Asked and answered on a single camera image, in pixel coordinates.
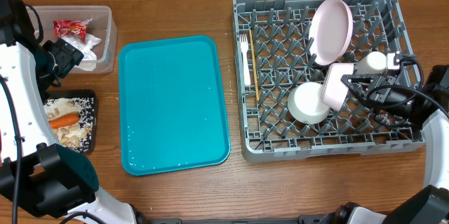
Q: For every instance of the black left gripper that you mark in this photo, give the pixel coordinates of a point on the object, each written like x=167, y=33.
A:
x=67, y=56

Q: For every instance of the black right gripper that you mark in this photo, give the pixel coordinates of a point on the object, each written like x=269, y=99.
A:
x=376, y=81

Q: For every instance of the pink bowl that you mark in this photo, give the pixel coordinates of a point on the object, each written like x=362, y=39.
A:
x=334, y=92

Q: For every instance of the white tissue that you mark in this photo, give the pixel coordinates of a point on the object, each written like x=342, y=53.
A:
x=86, y=47

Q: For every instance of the red snack wrapper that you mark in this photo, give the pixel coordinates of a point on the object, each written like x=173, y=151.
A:
x=77, y=28

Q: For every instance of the white cup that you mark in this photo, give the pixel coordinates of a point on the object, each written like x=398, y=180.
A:
x=372, y=63

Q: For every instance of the white bowl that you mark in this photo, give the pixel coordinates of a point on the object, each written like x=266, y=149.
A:
x=305, y=105

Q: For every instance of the large pink plate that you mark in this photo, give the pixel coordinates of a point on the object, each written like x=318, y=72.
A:
x=331, y=30

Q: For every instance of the wooden chopstick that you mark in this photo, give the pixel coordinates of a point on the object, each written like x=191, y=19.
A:
x=254, y=64

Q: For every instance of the white plastic fork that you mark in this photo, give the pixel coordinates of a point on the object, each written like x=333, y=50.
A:
x=244, y=53

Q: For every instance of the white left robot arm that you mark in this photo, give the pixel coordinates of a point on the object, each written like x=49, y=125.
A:
x=38, y=174

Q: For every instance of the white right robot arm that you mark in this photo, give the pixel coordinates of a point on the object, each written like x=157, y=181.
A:
x=427, y=120

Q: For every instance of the black food waste tray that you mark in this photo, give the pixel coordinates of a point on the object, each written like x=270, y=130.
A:
x=80, y=94

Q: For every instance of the grey dishwasher rack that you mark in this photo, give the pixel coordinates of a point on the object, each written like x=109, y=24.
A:
x=281, y=37

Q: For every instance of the clear plastic bin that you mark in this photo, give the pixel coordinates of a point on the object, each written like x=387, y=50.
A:
x=101, y=25

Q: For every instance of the orange carrot piece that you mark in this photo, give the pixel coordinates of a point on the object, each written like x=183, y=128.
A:
x=63, y=121

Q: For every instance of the pile of peanuts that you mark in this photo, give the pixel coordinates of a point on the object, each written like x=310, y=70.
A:
x=78, y=136

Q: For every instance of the teal plastic tray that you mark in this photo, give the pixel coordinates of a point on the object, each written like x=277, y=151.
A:
x=172, y=106

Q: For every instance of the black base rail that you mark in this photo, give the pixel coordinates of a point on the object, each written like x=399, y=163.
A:
x=303, y=219

